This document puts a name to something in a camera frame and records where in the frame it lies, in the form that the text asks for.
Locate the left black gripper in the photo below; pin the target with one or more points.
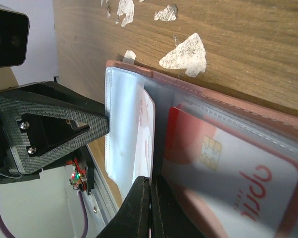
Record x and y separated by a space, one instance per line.
42 122

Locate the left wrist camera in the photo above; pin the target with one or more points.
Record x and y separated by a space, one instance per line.
14 31

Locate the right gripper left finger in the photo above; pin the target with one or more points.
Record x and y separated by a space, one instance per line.
132 219

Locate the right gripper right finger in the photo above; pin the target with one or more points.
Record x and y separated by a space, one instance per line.
168 218

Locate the aluminium front rail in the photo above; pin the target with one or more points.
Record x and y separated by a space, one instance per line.
102 193

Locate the red white card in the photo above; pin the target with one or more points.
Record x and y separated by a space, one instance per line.
239 186
145 137

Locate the pink card holder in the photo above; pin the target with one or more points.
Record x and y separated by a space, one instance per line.
124 84

